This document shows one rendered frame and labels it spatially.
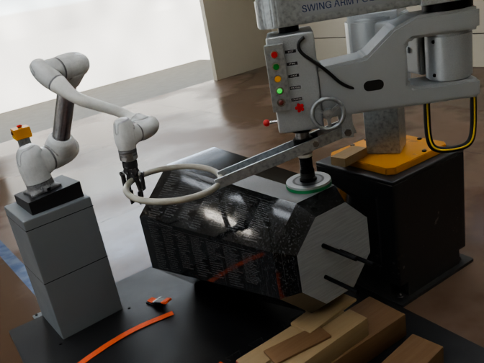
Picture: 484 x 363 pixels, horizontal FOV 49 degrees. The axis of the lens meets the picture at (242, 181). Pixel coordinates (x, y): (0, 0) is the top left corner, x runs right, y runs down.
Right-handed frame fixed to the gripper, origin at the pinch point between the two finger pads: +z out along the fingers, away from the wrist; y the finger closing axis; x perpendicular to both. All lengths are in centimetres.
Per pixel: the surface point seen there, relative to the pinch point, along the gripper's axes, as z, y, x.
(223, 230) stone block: 16.2, 45.5, 1.6
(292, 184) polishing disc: -5, 79, 12
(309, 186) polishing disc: -6, 88, 8
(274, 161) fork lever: -18, 73, 7
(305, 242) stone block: 12, 90, -12
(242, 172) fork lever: -14, 58, 3
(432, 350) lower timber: 68, 144, -3
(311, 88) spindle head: -52, 92, 7
